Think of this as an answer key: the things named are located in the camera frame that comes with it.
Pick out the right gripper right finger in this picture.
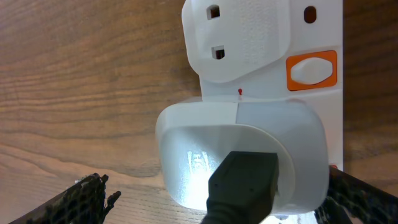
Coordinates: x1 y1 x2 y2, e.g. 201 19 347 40
315 166 397 224

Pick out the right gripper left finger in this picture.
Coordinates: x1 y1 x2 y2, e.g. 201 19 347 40
10 173 121 224

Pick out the black USB charging cable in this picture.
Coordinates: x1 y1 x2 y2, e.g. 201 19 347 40
200 151 280 224

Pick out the white power strip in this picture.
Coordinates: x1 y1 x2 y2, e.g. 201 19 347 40
181 0 344 169

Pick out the white USB wall charger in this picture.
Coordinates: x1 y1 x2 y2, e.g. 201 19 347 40
155 101 329 215

